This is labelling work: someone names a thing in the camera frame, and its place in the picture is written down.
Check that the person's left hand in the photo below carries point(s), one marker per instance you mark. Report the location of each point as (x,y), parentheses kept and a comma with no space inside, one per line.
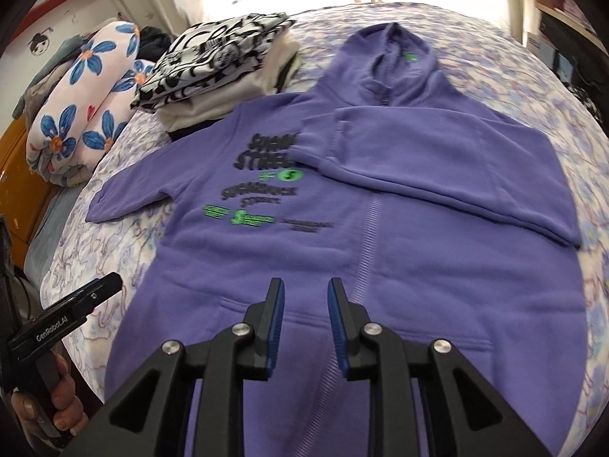
(64,392)

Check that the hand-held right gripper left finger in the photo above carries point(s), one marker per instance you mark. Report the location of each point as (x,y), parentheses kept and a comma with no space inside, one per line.
(276,328)

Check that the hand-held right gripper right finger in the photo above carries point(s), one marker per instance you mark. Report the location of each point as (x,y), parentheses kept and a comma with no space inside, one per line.
(338,331)

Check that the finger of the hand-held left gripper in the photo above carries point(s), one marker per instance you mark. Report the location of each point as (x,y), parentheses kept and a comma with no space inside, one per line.
(100,293)

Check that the orange wooden cabinet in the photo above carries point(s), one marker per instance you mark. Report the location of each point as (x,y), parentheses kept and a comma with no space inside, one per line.
(19,176)

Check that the floral purple bedsheet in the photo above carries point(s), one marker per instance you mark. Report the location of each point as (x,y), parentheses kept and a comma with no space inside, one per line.
(499,57)

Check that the purple hoodie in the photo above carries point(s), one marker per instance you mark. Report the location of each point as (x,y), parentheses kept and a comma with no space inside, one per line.
(380,247)

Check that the white blue floral blanket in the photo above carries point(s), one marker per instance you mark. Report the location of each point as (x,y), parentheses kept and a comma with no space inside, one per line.
(95,81)

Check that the black speckled bag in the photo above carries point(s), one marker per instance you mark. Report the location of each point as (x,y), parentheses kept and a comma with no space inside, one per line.
(583,97)

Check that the cartoon face wall sticker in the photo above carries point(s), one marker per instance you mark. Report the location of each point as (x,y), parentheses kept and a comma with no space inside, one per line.
(39,43)

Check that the black white patterned folded garment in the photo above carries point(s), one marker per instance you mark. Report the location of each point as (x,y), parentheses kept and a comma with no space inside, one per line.
(204,57)

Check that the cream folded garment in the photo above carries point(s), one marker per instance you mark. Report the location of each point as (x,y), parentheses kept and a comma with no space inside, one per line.
(223,100)

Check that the dark cloth pile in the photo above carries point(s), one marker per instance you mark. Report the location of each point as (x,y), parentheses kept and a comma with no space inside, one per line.
(154,43)

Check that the light green folded garment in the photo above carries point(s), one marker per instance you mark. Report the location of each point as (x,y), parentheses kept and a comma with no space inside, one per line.
(291,69)

